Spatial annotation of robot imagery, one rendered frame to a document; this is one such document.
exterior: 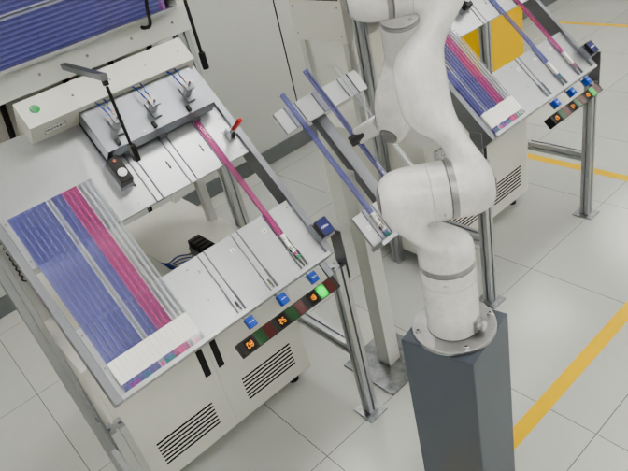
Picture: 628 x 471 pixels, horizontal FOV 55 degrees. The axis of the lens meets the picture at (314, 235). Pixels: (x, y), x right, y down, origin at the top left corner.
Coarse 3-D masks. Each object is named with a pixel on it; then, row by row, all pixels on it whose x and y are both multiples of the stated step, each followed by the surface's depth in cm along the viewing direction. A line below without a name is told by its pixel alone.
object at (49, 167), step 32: (192, 128) 172; (224, 128) 176; (0, 160) 152; (32, 160) 154; (64, 160) 157; (96, 160) 160; (128, 160) 163; (160, 160) 166; (192, 160) 169; (0, 192) 149; (32, 192) 151; (128, 192) 160; (160, 192) 162
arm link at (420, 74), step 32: (416, 0) 110; (448, 0) 109; (416, 32) 113; (448, 32) 113; (416, 64) 112; (416, 96) 113; (448, 96) 114; (416, 128) 116; (448, 128) 113; (448, 160) 117; (480, 160) 114; (480, 192) 114
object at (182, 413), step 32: (128, 224) 233; (160, 224) 228; (192, 224) 223; (224, 224) 218; (160, 256) 209; (192, 256) 204; (256, 320) 204; (64, 352) 176; (224, 352) 199; (256, 352) 208; (288, 352) 219; (96, 384) 171; (160, 384) 185; (192, 384) 193; (224, 384) 203; (256, 384) 213; (128, 416) 181; (160, 416) 189; (192, 416) 198; (224, 416) 207; (160, 448) 193; (192, 448) 202
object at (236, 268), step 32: (256, 224) 168; (288, 224) 171; (224, 256) 162; (256, 256) 165; (288, 256) 168; (192, 288) 156; (224, 288) 158; (256, 288) 161; (224, 320) 155; (96, 352) 143
